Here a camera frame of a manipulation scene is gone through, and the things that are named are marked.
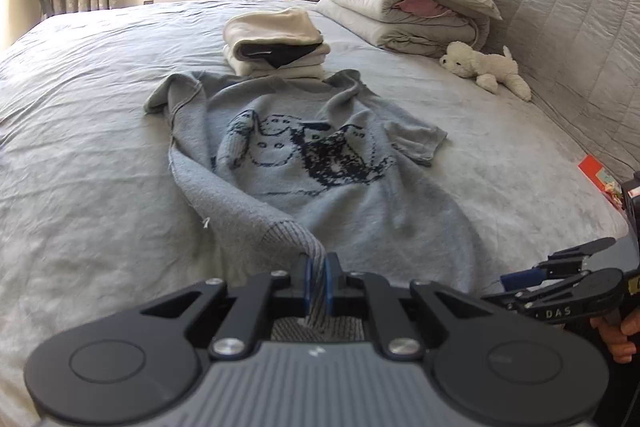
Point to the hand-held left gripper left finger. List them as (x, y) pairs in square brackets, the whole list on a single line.
[(306, 279)]

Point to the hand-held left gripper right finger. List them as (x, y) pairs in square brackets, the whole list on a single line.
[(331, 281)]

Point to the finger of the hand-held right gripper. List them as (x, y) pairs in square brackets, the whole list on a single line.
[(505, 299), (525, 278)]

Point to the red paper packet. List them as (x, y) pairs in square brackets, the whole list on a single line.
[(595, 169)]

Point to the grey knit sweater with print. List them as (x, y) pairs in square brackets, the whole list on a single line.
[(320, 187)]

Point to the white plush dog toy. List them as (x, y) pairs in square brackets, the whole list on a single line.
[(480, 67)]

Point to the white folded garment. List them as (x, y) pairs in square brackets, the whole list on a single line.
[(305, 70)]

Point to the pink blanket inside quilt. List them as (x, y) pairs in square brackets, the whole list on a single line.
[(420, 6)]

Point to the person's right hand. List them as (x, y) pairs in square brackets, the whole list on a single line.
[(617, 342)]

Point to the black chair frame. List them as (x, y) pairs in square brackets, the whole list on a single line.
[(45, 2)]

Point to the grey quilted headboard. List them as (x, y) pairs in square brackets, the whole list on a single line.
[(560, 32)]

